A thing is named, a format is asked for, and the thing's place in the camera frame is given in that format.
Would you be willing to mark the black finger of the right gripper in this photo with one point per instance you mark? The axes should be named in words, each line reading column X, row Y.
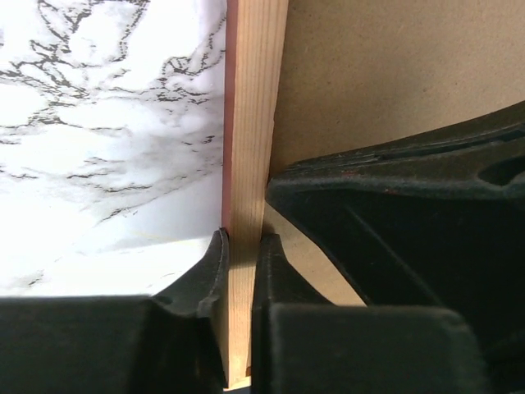
column 434, row 219

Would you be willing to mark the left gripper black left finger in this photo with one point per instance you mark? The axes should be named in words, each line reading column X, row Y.
column 164, row 343

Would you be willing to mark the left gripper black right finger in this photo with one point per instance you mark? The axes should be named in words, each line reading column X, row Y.
column 302, row 343

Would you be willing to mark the brown cardboard backing board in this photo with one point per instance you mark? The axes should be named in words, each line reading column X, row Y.
column 358, row 73

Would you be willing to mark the orange wooden picture frame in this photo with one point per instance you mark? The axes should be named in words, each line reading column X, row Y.
column 255, row 34

